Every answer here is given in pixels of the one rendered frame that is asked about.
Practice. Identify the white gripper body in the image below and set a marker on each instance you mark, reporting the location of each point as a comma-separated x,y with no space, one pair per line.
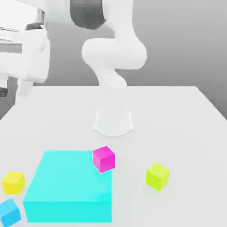
30,60

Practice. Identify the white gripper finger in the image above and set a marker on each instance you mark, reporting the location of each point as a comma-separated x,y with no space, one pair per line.
3,83
24,87

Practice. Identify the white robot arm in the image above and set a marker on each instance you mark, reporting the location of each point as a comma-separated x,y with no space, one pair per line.
115,53

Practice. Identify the small yellow cube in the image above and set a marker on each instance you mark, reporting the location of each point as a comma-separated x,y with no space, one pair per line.
12,183

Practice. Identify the small magenta cube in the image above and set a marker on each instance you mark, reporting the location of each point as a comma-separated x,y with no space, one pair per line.
104,159

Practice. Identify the small blue cube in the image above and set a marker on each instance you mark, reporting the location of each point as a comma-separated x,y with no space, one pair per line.
8,212

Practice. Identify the small lime green cube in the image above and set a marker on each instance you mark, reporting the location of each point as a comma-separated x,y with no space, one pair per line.
157,177

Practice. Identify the large cyan box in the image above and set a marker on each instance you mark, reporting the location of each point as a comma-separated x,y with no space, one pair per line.
71,186

